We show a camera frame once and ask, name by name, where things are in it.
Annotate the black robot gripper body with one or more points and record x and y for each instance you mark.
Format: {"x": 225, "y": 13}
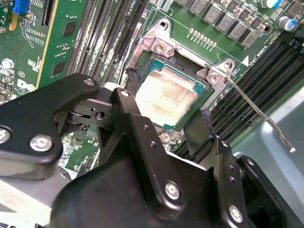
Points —
{"x": 107, "y": 202}

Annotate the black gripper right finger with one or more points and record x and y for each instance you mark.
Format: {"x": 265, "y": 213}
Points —
{"x": 225, "y": 178}

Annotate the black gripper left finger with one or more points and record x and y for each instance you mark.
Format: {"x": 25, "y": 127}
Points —
{"x": 28, "y": 118}

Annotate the thin metal locking lever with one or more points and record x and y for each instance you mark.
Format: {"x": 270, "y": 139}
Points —
{"x": 249, "y": 100}
{"x": 135, "y": 42}

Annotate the silver CPU chip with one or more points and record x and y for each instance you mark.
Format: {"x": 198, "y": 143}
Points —
{"x": 166, "y": 95}

